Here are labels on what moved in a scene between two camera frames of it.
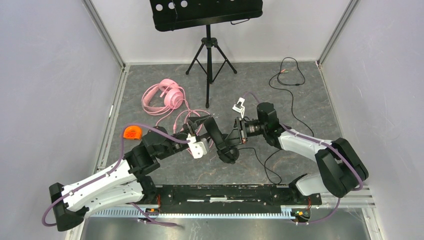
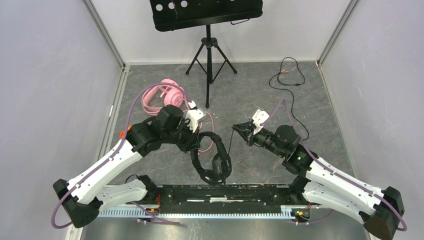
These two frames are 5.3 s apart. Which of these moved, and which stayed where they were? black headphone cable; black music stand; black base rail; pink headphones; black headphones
Moved: black headphones; black headphone cable
Stayed: black base rail; black music stand; pink headphones
